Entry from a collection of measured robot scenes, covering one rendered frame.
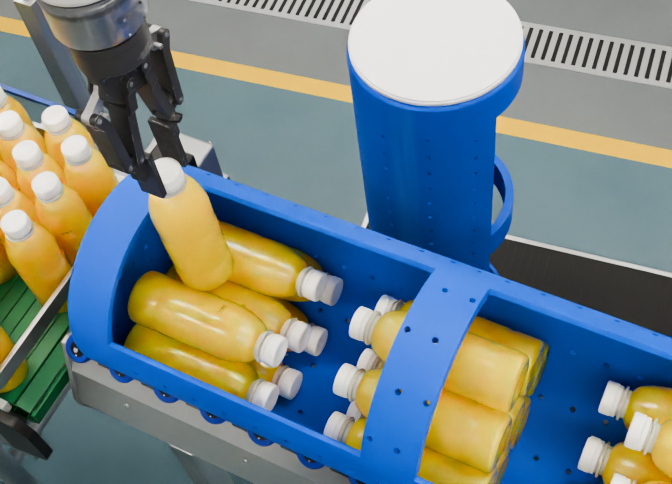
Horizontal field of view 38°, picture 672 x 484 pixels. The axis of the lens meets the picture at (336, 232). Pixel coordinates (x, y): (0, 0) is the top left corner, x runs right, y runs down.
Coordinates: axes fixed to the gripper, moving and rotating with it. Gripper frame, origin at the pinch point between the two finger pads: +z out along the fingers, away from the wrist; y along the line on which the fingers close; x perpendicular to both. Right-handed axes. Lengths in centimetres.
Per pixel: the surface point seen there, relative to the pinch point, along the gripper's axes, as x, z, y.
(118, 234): 6.7, 12.7, -4.4
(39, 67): 146, 136, 94
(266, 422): -17.3, 23.4, -14.7
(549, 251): -25, 121, 81
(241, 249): -3.6, 21.8, 4.0
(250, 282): -6.0, 24.2, 1.3
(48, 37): 54, 34, 34
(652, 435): -57, 18, -1
